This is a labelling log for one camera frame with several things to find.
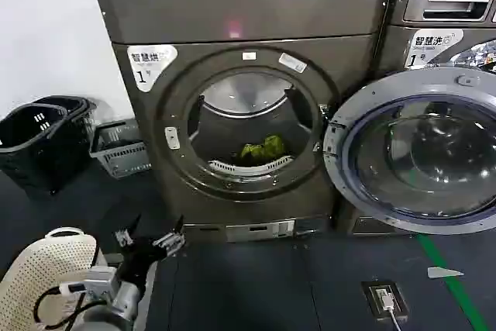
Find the white perforated laundry basket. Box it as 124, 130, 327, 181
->
0, 226, 118, 331

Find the large black plastic basket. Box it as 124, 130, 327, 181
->
0, 104, 88, 195

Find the green garment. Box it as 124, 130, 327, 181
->
239, 134, 288, 163

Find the grey front-load dryer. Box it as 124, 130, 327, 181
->
93, 0, 394, 245

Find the round glass dryer door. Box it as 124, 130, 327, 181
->
322, 67, 496, 236

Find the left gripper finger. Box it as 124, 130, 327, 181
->
152, 214, 187, 259
115, 214, 143, 249

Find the green floor tape strip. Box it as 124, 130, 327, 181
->
415, 233, 491, 331

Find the metal floor socket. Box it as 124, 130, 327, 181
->
360, 280, 410, 317

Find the white slotted lint filter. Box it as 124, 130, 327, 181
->
208, 155, 293, 173

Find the white tape scrap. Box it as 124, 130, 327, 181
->
426, 266, 465, 280

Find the grey slatted plastic basket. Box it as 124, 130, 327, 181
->
89, 118, 153, 181

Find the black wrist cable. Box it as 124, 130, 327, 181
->
33, 283, 100, 331

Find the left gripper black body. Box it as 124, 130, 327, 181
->
117, 236, 160, 286

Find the white plug cable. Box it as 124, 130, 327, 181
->
381, 293, 406, 331

